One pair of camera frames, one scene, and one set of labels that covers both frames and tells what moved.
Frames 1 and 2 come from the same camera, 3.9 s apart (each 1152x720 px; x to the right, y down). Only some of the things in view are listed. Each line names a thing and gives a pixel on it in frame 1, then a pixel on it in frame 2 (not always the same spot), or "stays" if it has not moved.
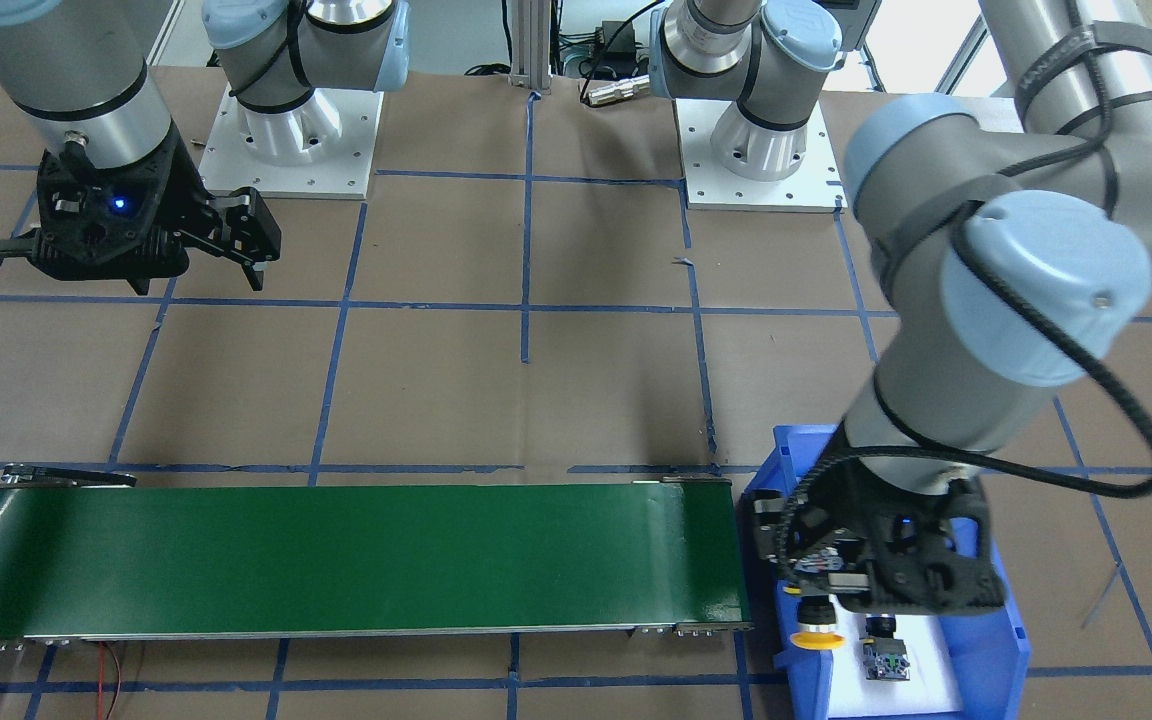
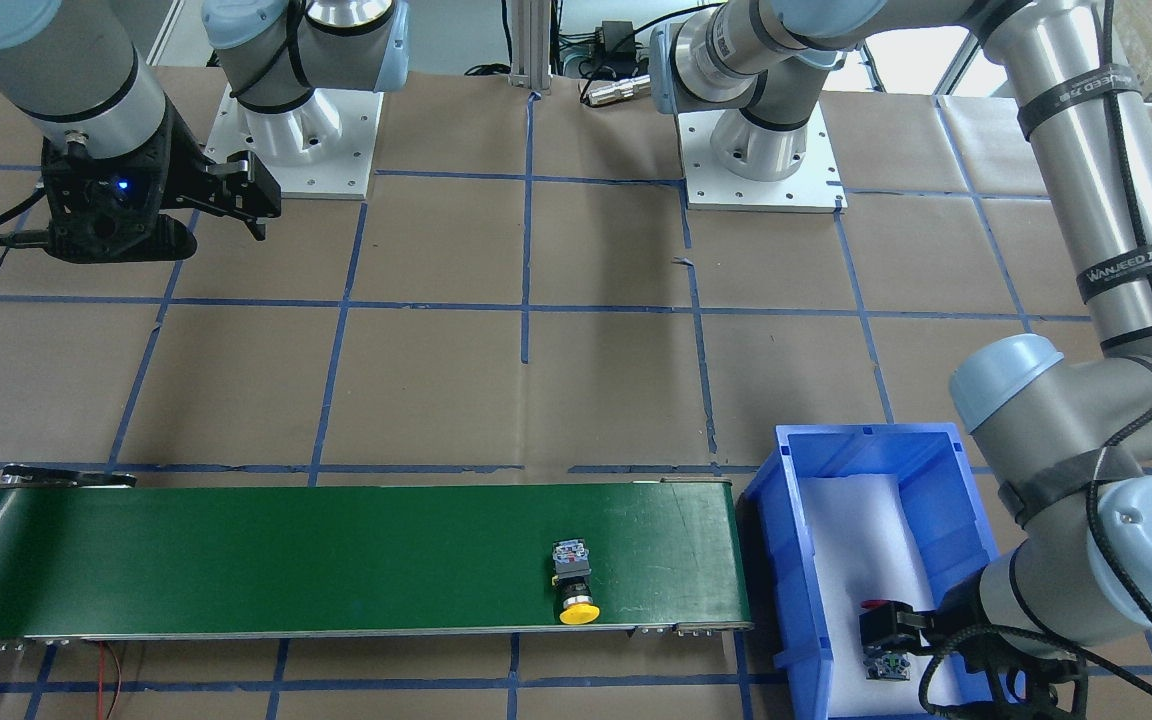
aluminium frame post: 530,58 stays
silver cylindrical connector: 619,90 stays
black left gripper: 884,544 to 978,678
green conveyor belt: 88,554 stays
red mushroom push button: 885,656 stays
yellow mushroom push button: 817,621 to 572,581
